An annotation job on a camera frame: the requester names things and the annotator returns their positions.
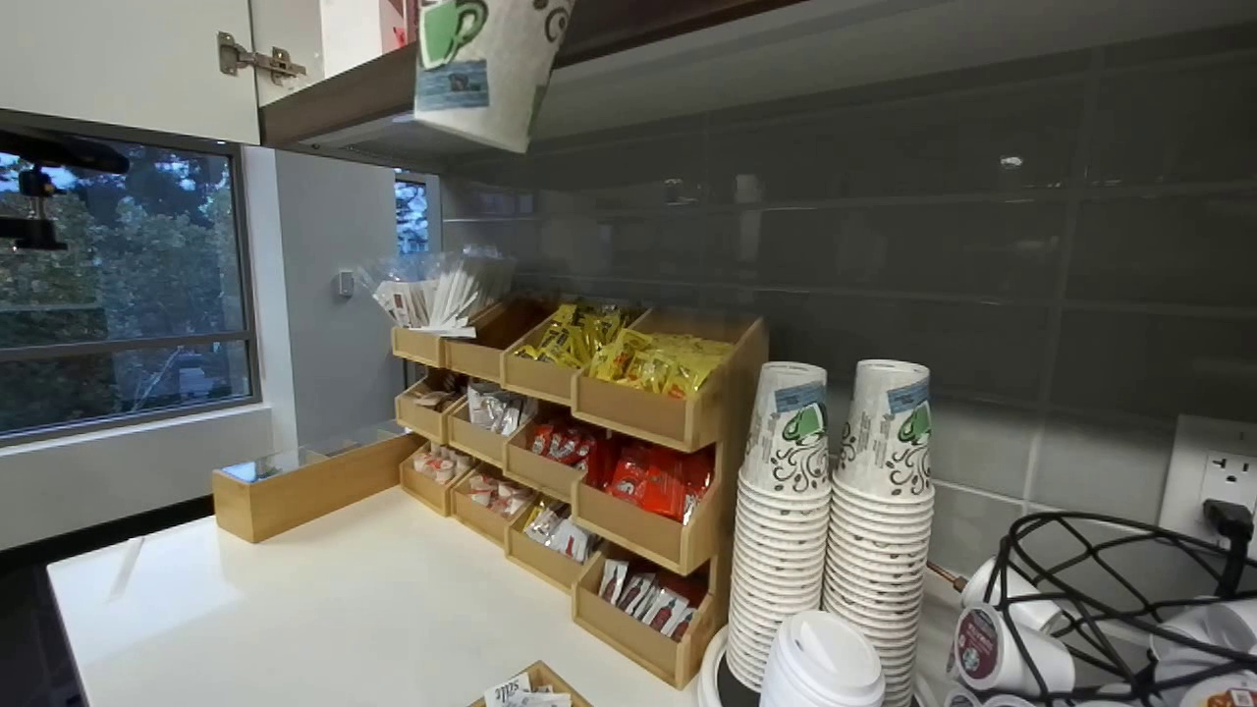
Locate patterned paper cup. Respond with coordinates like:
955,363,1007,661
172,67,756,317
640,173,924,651
409,0,580,157

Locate white cup lids stack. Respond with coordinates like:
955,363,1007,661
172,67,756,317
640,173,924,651
691,604,893,707

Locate wooden upper cabinet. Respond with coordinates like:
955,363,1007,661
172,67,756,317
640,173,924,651
249,0,1257,168

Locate metal cabinet hinge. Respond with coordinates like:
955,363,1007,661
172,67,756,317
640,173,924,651
214,28,313,88

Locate white cabinet door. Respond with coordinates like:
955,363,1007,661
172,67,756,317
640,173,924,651
0,0,269,148

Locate yellow sweetener packets pile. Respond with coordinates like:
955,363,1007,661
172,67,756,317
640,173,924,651
517,300,627,375
587,323,739,403

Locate wooden tiered condiment organizer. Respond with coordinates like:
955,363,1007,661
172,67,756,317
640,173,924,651
384,295,775,695

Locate grey packets pile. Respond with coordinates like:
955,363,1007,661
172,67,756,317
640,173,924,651
461,381,538,445

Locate dark white packets pile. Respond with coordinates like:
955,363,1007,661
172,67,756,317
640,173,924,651
517,499,597,562
593,554,698,639

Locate red white creamer packets pile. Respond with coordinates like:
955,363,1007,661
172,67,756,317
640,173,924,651
454,467,534,517
409,445,471,488

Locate white wrapped straws bundle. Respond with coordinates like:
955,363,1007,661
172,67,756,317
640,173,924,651
368,265,492,340

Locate patterned paper cups stack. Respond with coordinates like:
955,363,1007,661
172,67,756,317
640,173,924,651
820,352,942,707
724,357,835,695

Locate narrow window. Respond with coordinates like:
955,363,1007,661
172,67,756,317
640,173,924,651
388,168,437,284

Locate small wooden packet box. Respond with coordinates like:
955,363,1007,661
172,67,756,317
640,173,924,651
468,655,597,707

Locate long wooden box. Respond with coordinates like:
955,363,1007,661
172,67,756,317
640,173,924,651
210,429,423,551

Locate red white box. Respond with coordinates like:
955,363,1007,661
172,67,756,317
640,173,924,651
377,0,423,56

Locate white coffee pod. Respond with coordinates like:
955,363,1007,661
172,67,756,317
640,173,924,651
1147,596,1257,661
960,556,1067,638

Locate coffee pod with brown lid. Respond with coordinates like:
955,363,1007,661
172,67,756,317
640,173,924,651
947,601,1082,701
1175,663,1257,707

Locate large window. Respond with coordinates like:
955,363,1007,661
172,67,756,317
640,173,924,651
0,106,265,448

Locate black power plug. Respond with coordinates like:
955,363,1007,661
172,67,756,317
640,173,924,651
1198,494,1257,601

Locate black wire pod basket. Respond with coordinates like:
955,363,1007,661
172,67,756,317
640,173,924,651
978,505,1257,707

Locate white wall outlet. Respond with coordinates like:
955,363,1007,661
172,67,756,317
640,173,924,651
1156,411,1257,543

